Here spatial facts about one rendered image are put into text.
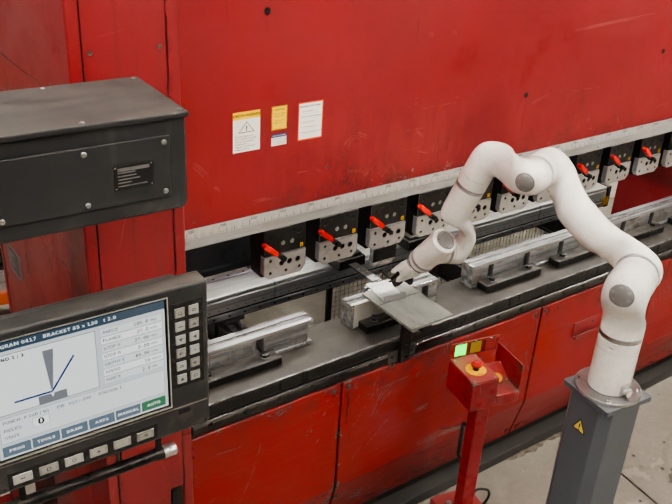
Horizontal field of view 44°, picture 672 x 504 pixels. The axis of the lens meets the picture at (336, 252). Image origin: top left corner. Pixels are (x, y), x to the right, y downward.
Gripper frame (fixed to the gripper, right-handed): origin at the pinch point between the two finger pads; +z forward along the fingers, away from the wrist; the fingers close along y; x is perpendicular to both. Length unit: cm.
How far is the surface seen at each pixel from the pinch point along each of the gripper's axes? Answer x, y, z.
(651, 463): 99, -123, 56
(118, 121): -18, 113, -100
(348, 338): 10.2, 16.7, 16.4
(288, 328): 1.5, 38.5, 12.2
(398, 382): 29.0, -0.9, 26.6
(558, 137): -28, -77, -24
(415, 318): 14.9, 2.7, -3.9
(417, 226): -13.9, -11.4, -8.4
